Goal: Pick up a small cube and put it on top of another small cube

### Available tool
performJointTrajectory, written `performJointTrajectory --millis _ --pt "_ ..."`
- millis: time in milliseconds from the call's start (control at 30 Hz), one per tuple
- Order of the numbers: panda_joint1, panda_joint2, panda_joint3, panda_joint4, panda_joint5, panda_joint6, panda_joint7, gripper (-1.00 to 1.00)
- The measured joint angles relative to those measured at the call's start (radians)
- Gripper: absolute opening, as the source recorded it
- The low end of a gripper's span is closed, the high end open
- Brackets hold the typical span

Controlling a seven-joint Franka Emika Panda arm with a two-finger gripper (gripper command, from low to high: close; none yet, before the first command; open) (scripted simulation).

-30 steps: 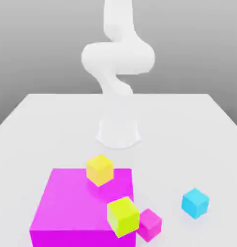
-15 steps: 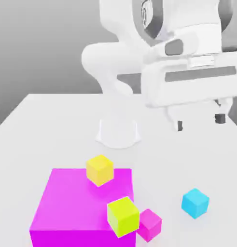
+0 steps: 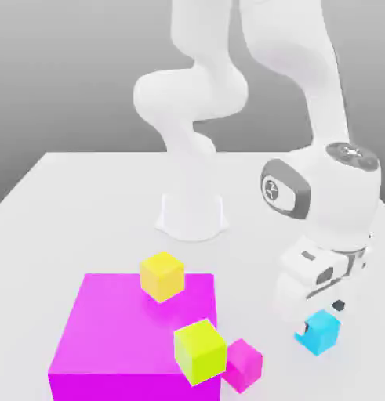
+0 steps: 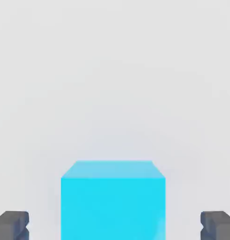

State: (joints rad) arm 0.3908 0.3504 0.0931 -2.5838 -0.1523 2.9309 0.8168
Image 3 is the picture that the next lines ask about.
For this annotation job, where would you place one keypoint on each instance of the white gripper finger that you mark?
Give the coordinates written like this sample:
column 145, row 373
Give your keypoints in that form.
column 305, row 329
column 338, row 305

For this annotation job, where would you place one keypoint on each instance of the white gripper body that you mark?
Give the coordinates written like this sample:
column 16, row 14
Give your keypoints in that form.
column 294, row 300

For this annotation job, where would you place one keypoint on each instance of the small cyan cube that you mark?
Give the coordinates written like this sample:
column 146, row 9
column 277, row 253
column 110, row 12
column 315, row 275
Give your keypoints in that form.
column 323, row 335

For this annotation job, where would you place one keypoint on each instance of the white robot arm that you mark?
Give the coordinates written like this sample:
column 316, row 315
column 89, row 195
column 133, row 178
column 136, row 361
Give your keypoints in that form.
column 330, row 100

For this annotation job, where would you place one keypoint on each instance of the small pink cube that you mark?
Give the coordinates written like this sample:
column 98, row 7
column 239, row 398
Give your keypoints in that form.
column 244, row 366

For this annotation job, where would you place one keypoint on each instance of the small lime cube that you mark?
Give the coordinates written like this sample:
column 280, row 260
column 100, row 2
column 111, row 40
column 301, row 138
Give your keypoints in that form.
column 200, row 351

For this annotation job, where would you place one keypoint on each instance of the small yellow cube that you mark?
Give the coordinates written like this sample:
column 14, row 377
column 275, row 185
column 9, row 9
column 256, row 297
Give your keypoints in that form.
column 162, row 275

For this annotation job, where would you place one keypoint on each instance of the large magenta box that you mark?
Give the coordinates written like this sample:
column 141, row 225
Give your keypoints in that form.
column 116, row 338

